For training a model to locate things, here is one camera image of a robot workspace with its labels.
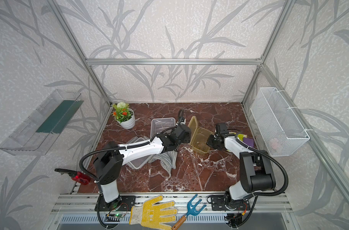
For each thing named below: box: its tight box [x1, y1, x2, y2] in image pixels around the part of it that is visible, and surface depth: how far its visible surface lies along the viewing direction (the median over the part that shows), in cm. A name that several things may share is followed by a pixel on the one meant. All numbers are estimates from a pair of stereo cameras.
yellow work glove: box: [129, 195, 178, 230], surface depth 72 cm
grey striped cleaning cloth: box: [148, 150, 178, 177], surface depth 86 cm
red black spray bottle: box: [54, 168, 91, 185], surface depth 74 cm
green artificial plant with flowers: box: [110, 101, 134, 124], surface depth 96 cm
